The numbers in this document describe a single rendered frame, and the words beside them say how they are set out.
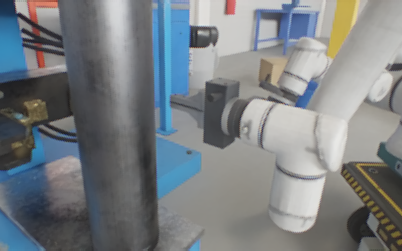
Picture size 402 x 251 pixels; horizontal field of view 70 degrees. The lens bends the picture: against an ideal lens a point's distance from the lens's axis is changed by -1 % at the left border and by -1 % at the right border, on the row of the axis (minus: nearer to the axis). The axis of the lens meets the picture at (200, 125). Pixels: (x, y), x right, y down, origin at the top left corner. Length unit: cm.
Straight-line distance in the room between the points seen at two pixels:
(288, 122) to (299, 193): 12
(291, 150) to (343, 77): 18
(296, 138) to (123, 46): 42
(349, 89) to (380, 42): 9
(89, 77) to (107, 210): 37
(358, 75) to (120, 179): 59
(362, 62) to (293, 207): 28
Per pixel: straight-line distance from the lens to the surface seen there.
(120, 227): 89
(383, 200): 112
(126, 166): 77
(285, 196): 53
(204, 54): 323
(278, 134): 48
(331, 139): 47
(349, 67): 59
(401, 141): 119
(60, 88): 135
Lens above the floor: 88
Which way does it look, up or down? 23 degrees down
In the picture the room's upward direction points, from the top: 2 degrees clockwise
